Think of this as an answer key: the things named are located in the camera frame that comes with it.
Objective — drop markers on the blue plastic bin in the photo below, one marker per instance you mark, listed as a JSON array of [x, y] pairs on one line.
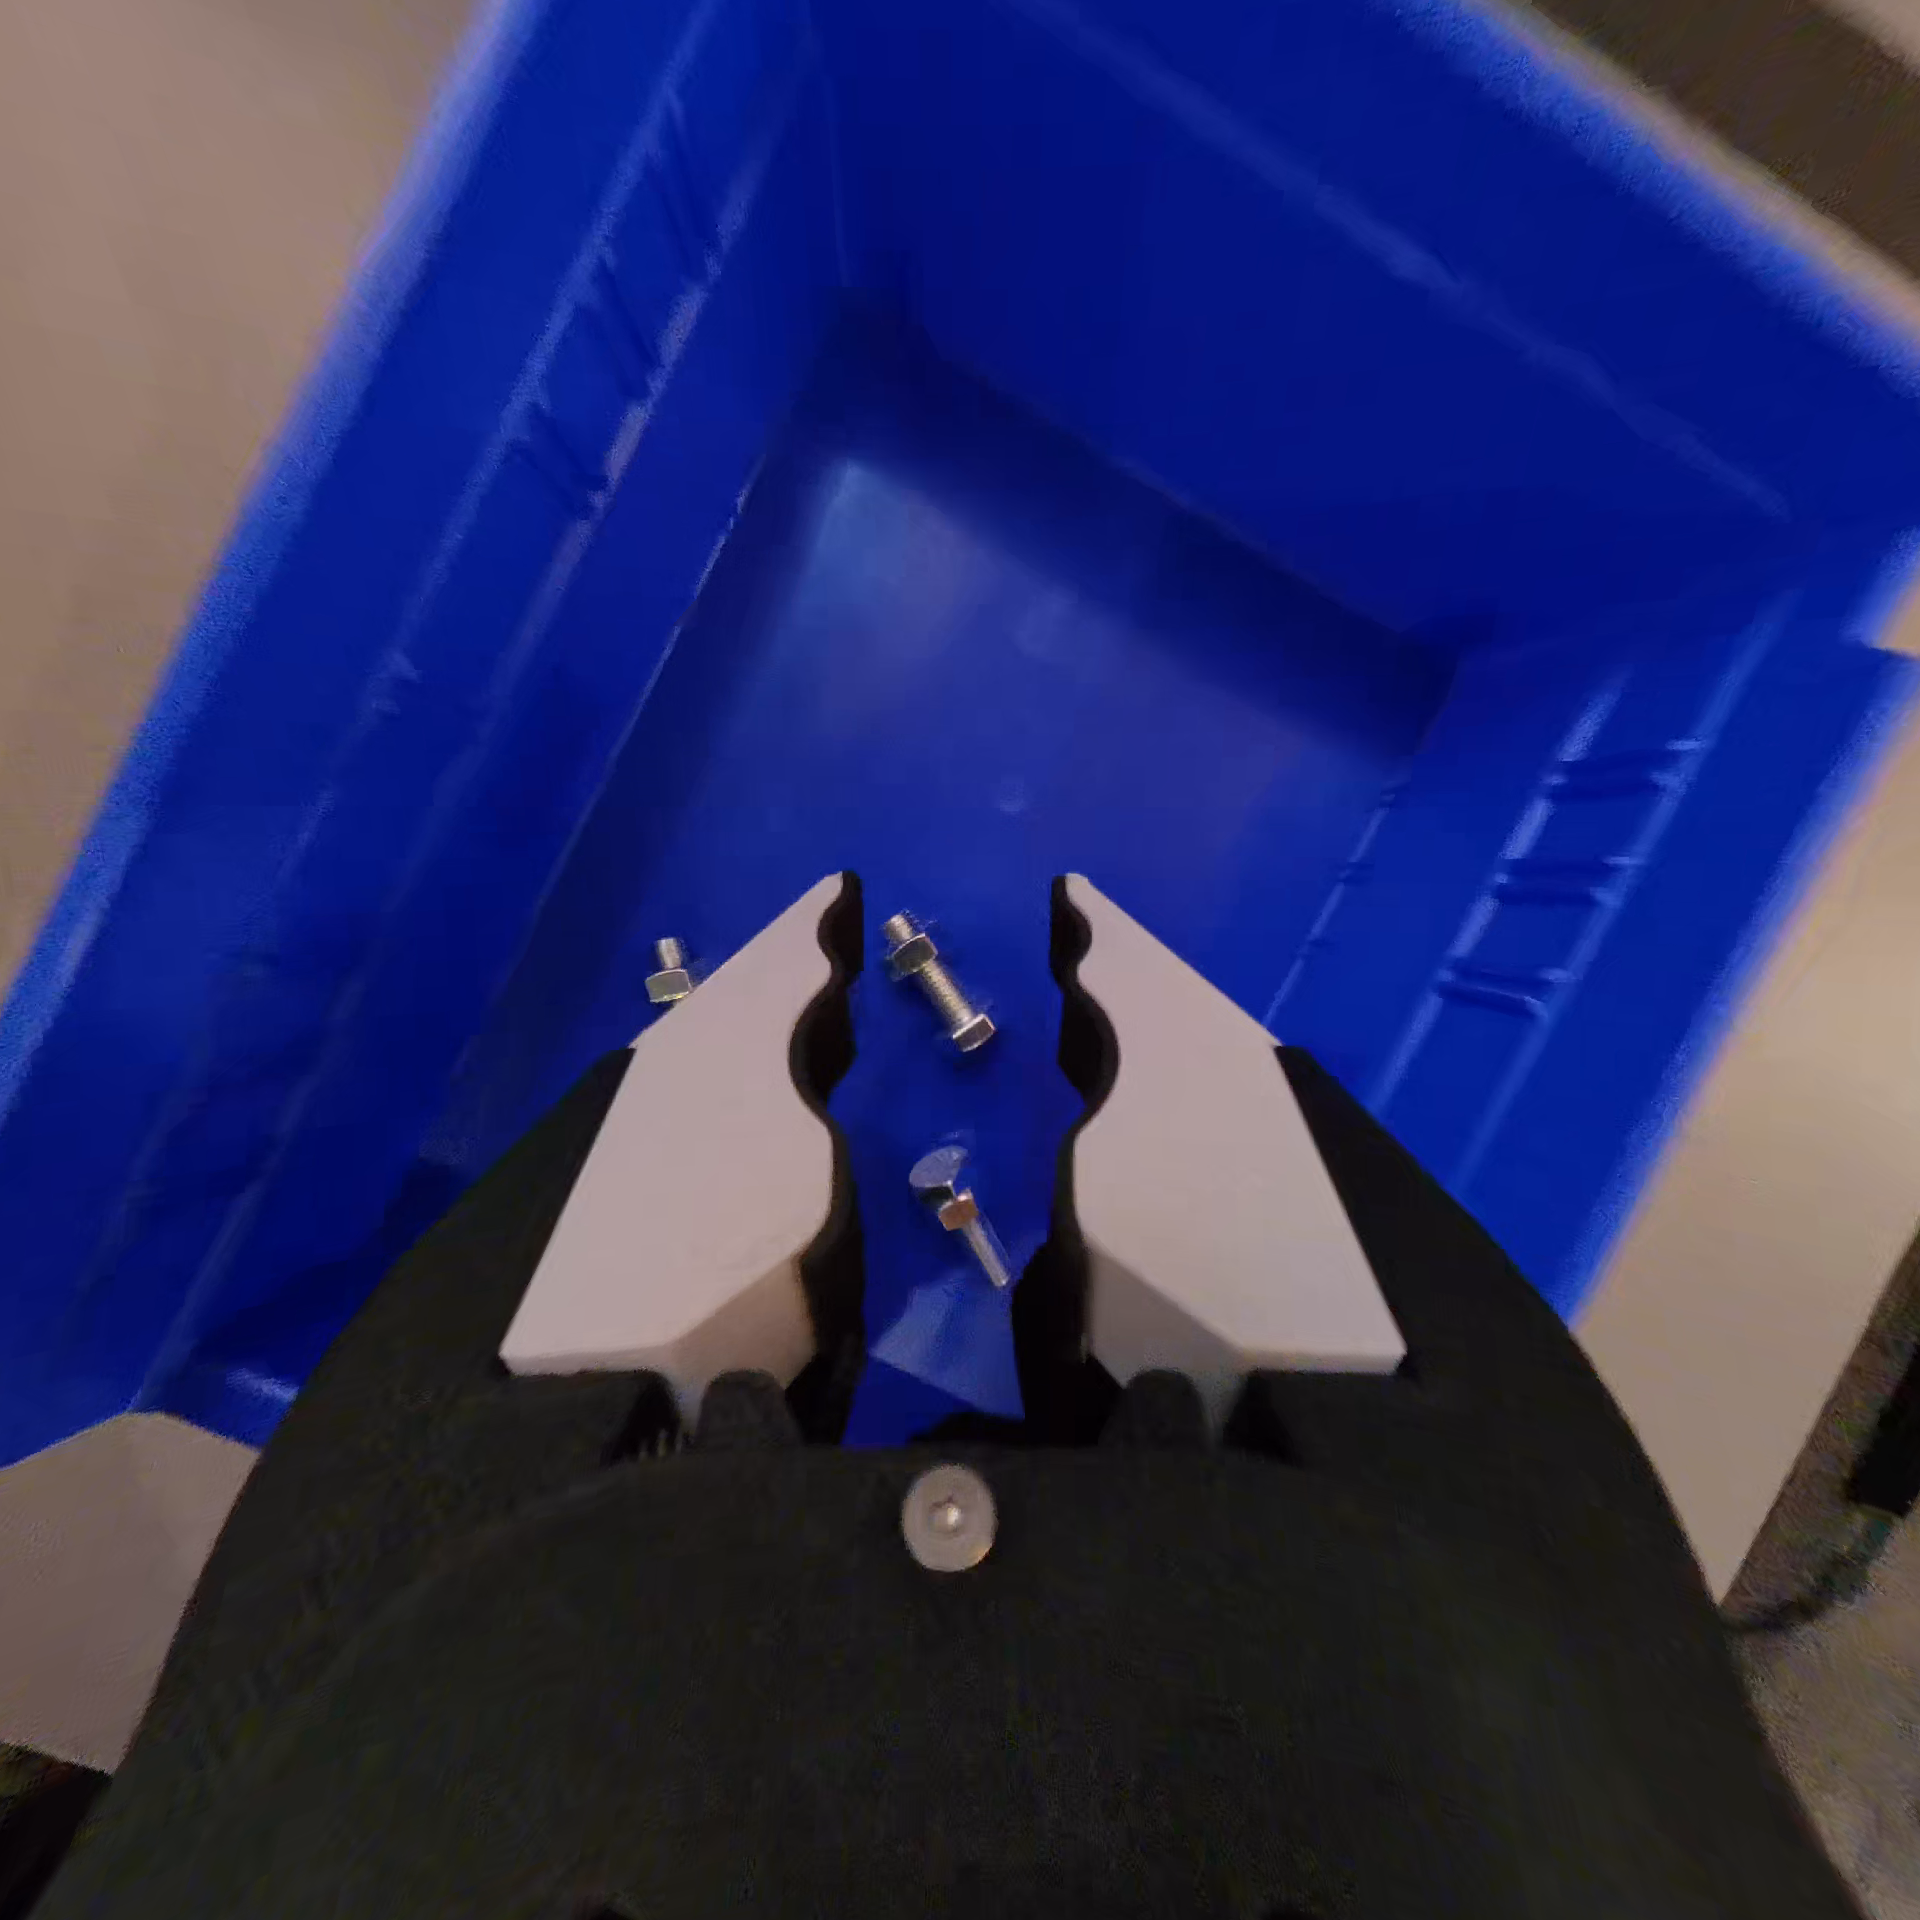
[[1125, 599]]

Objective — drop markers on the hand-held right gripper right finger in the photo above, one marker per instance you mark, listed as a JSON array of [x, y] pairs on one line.
[[1214, 1200]]

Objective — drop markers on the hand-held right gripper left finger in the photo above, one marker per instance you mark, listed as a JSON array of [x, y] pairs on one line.
[[691, 1200]]

